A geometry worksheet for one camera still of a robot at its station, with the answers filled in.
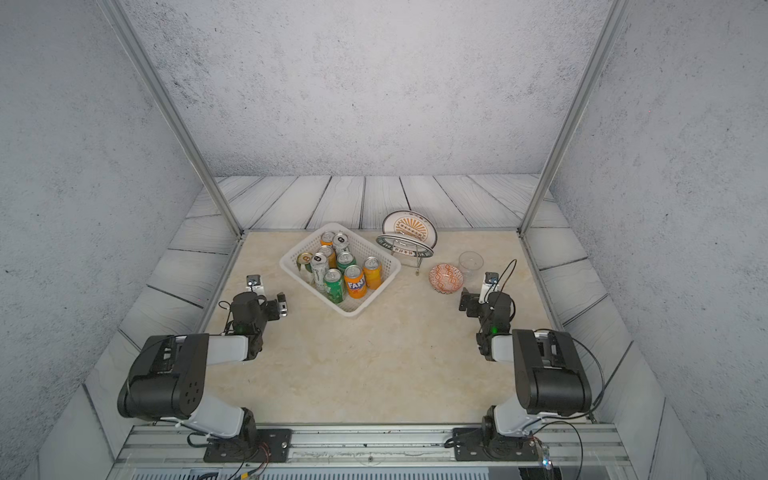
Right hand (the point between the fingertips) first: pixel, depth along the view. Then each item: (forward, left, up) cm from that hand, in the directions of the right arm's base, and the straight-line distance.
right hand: (482, 287), depth 93 cm
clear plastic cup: (+14, +1, -5) cm, 15 cm away
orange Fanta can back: (+18, +50, +4) cm, 54 cm away
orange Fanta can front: (+1, +39, +2) cm, 39 cm away
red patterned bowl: (+9, +10, -7) cm, 15 cm away
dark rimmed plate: (+12, +24, +7) cm, 27 cm away
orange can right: (+5, +34, +2) cm, 34 cm away
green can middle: (+9, +43, +3) cm, 44 cm away
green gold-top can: (+8, +56, +4) cm, 57 cm away
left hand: (-2, +66, 0) cm, 66 cm away
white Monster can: (+4, +50, +6) cm, 51 cm away
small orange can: (+12, +49, +3) cm, 50 cm away
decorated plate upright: (+21, +22, +8) cm, 31 cm away
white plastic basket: (-3, +42, -7) cm, 42 cm away
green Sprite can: (0, +46, +2) cm, 46 cm away
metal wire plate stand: (+15, +19, -5) cm, 25 cm away
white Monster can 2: (+14, +45, +7) cm, 47 cm away
